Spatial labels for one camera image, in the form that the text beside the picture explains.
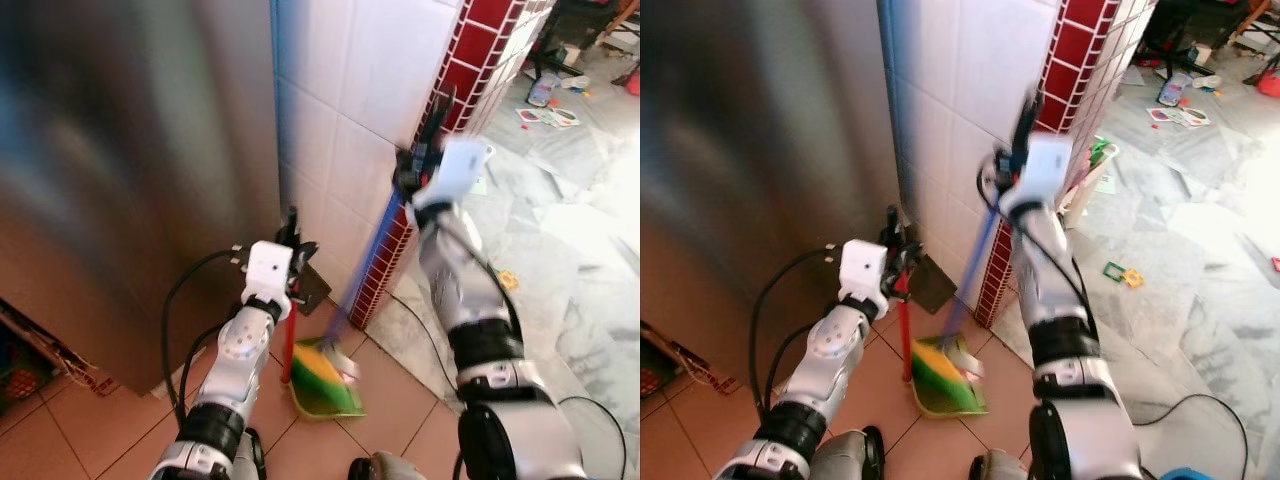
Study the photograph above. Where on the small white floor item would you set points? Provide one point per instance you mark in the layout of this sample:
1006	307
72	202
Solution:
1207	82
575	83

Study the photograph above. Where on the stainless steel fridge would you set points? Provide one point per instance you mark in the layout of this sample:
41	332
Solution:
760	170
130	170

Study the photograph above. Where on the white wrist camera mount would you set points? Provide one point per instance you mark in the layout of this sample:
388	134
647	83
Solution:
862	270
266	268
1046	168
460	168

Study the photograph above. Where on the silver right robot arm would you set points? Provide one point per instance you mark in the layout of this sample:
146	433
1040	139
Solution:
1055	300
470	300

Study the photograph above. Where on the red plastic object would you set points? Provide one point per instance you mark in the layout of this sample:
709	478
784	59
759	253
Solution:
1268	84
633	83

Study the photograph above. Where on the white and green paper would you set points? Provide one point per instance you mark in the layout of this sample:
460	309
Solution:
1105	185
481	185

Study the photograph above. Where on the small yellow toy frame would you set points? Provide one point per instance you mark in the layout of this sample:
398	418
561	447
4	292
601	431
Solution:
1134	278
509	280

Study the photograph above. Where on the grey robot leg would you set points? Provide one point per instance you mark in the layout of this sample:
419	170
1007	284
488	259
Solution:
248	458
1000	466
850	455
385	467

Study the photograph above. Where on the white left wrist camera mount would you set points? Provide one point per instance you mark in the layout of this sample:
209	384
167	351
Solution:
862	270
266	268

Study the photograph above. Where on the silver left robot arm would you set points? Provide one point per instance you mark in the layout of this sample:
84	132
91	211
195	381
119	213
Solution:
828	350
238	350

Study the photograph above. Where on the black furniture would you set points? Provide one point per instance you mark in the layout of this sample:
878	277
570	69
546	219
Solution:
585	22
1190	25

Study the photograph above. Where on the small green toy frame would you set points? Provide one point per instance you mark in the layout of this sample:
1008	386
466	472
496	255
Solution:
1106	268

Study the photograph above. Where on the red plastic crate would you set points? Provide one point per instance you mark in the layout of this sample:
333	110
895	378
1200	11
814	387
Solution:
15	375
655	378

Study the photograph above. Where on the blue book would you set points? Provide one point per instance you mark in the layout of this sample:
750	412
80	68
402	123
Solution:
1174	90
543	92

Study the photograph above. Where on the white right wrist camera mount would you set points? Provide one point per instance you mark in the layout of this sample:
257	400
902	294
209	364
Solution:
1046	168
460	168

